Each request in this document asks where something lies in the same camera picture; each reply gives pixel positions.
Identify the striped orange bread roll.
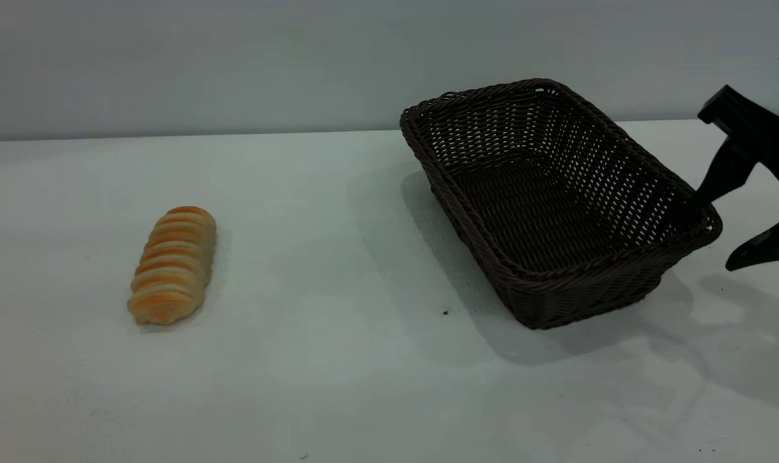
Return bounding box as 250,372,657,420
127,206,217,325

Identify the dark brown woven basket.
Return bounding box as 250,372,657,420
399,78,723,330

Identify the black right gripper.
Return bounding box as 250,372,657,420
695,84,779,271

